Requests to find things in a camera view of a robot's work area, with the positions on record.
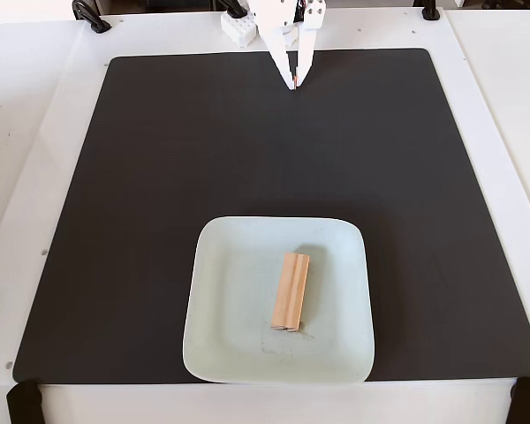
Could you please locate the white square plate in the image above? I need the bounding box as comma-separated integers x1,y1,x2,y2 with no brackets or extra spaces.
182,215,376,387

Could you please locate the black rectangular mat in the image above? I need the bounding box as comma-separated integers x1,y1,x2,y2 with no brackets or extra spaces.
11,48,530,384

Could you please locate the white studded robot base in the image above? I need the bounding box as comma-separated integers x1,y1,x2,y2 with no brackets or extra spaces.
220,11,261,49

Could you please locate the grooved wooden block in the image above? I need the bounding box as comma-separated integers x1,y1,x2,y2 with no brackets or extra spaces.
270,252,311,332

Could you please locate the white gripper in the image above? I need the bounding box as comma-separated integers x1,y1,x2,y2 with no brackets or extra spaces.
246,0,327,92

